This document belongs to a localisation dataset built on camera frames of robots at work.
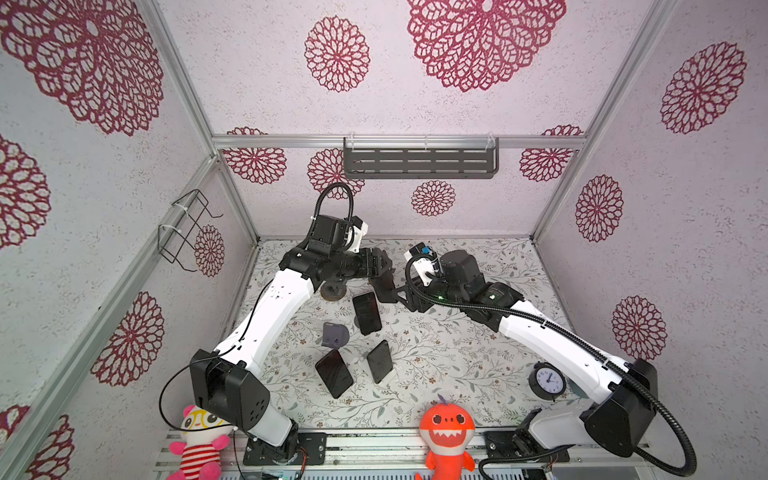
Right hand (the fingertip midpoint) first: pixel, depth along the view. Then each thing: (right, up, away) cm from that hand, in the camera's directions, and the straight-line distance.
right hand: (400, 283), depth 74 cm
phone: (-9, -10, +14) cm, 20 cm away
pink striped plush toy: (-46, -38, -5) cm, 60 cm away
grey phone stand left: (-19, -16, +15) cm, 29 cm away
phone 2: (-5, -25, +17) cm, 31 cm away
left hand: (-5, +3, +3) cm, 7 cm away
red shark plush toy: (+11, -34, -5) cm, 36 cm away
